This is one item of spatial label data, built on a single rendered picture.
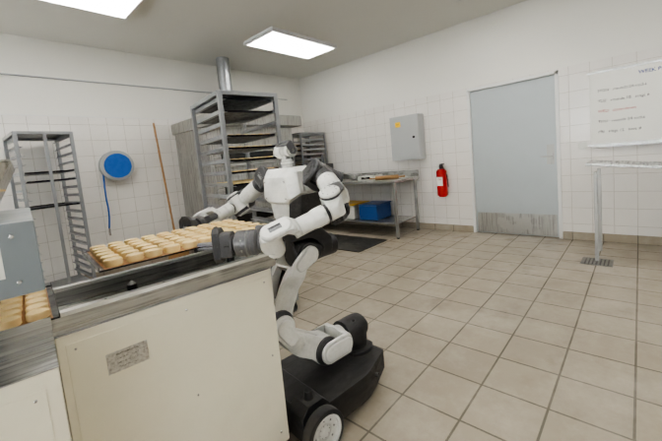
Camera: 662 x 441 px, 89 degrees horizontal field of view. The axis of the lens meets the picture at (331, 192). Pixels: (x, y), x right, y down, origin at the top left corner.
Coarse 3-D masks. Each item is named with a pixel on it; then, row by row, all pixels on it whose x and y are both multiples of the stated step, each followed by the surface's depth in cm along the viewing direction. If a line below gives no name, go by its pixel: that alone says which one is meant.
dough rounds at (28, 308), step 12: (12, 300) 101; (24, 300) 106; (36, 300) 99; (48, 300) 104; (0, 312) 93; (12, 312) 91; (24, 312) 96; (36, 312) 89; (48, 312) 91; (0, 324) 84; (12, 324) 85; (24, 324) 87
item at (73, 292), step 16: (192, 256) 146; (208, 256) 150; (128, 272) 129; (144, 272) 133; (160, 272) 137; (176, 272) 141; (64, 288) 116; (80, 288) 119; (96, 288) 123; (112, 288) 126; (64, 304) 117
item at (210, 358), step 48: (240, 288) 128; (96, 336) 98; (144, 336) 106; (192, 336) 116; (240, 336) 128; (96, 384) 98; (144, 384) 106; (192, 384) 116; (240, 384) 129; (96, 432) 98; (144, 432) 106; (192, 432) 116; (240, 432) 129; (288, 432) 144
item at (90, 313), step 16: (256, 256) 134; (208, 272) 121; (224, 272) 125; (240, 272) 130; (144, 288) 107; (160, 288) 110; (176, 288) 114; (192, 288) 117; (96, 304) 98; (112, 304) 101; (128, 304) 104; (144, 304) 107; (64, 320) 94; (80, 320) 96; (96, 320) 99
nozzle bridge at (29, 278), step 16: (0, 224) 71; (16, 224) 72; (32, 224) 74; (0, 240) 71; (16, 240) 72; (32, 240) 74; (0, 256) 71; (16, 256) 72; (32, 256) 74; (0, 272) 71; (16, 272) 72; (32, 272) 74; (0, 288) 71; (16, 288) 72; (32, 288) 74
